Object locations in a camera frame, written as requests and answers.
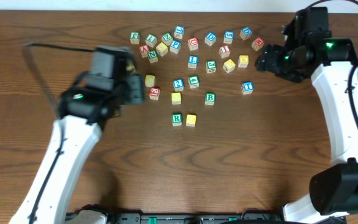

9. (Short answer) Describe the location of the green R block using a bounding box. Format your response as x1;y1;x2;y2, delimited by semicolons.
172;113;182;126

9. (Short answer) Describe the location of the yellow O block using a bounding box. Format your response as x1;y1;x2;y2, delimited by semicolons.
186;114;197;127

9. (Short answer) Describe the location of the green B block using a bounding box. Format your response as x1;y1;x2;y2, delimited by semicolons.
205;92;216;106

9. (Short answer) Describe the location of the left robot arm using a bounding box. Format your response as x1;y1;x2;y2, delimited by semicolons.
10;44;145;223

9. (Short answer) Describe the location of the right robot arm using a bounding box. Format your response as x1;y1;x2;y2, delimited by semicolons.
255;1;358;223

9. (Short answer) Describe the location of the yellow C block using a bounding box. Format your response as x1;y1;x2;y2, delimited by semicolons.
145;75;155;88

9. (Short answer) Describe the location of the red E block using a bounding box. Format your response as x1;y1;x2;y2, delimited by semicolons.
149;87;160;100

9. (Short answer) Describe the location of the green N block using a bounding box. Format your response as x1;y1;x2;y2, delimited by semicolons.
147;50;158;63

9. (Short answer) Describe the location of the red A block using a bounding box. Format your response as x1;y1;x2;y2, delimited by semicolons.
139;44;150;58

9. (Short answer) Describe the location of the red M block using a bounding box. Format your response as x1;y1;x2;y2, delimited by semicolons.
251;37;265;51

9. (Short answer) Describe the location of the yellow block bottom centre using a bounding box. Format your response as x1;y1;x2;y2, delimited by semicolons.
172;92;181;105

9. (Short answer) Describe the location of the blue 2 block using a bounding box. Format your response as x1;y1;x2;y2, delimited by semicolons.
173;78;184;92

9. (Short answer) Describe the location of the yellow block near A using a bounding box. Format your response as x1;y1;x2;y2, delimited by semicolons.
156;42;168;57

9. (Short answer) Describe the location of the green L block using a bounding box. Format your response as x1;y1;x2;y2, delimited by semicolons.
145;34;157;48

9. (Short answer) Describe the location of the yellow K block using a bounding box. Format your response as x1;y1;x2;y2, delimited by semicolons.
238;55;249;68

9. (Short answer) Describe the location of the blue T block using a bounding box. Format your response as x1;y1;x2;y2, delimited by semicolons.
241;82;254;95

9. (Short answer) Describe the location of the green Z block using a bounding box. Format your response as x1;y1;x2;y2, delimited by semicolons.
162;32;173;46

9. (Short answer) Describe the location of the blue P block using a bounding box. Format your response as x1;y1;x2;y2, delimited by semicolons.
170;40;181;54

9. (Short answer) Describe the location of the green 4 block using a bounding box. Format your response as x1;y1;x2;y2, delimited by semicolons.
188;75;200;88

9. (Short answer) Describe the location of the blue L block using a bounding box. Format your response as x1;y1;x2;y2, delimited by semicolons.
188;55;198;68

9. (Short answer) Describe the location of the yellow S block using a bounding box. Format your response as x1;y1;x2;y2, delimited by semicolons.
223;59;236;73

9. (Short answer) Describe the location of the blue J block top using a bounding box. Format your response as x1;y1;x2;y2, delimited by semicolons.
174;26;185;39

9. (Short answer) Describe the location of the red I block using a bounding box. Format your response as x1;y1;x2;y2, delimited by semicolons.
219;45;231;58

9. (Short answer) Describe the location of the red U block upper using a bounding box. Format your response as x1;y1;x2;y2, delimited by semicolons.
188;37;199;51

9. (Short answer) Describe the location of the green J block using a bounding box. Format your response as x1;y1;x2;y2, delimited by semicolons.
206;60;217;73

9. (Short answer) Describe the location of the blue D block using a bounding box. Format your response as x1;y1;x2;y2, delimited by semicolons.
204;32;217;46

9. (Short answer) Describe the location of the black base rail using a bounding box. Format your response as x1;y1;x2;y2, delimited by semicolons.
64;210;286;224

